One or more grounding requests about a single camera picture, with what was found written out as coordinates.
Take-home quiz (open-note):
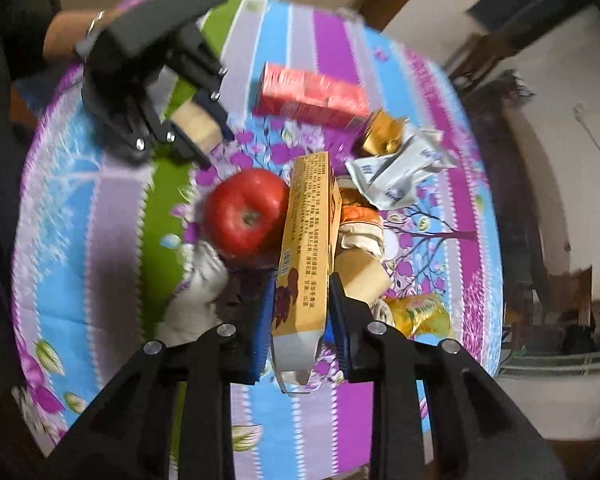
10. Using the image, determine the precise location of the silver white snack wrapper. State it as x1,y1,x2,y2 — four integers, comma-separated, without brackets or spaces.
345,127,461,211

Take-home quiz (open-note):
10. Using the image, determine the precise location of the yellow carton box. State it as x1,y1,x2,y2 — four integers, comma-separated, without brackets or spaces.
270,151,343,398

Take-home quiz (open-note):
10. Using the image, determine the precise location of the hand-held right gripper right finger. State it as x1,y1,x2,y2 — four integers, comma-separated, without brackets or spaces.
327,272,568,480

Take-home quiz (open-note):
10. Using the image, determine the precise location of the yellow snack wrapper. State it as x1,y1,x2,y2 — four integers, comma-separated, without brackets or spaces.
377,294,453,340

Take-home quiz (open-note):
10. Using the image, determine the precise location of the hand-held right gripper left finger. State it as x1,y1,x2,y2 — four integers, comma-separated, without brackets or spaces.
42,270,276,480

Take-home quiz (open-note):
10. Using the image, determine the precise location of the silver bracelet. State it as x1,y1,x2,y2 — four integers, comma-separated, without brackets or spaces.
84,10,106,38

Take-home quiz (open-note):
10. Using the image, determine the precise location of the striped floral tablecloth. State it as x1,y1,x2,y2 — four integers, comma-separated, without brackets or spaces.
10,0,503,480

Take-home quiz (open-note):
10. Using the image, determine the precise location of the red carton box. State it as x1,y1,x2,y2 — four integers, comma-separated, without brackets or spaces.
254,62,371,131

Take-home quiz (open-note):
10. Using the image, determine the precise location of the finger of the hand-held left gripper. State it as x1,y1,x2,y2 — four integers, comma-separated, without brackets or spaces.
82,85,213,171
167,22,236,143

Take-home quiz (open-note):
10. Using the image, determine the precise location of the person's left forearm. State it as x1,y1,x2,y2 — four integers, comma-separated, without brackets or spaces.
42,7,111,68

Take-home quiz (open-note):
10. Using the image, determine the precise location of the orange print paper cup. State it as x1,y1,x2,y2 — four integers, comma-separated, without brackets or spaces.
337,187,387,263

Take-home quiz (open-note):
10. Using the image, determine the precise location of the gold foil wrapper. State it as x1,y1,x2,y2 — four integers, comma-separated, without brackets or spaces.
355,109,408,158

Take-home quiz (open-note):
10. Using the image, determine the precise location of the red apple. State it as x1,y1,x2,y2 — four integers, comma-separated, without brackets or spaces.
202,168,291,267

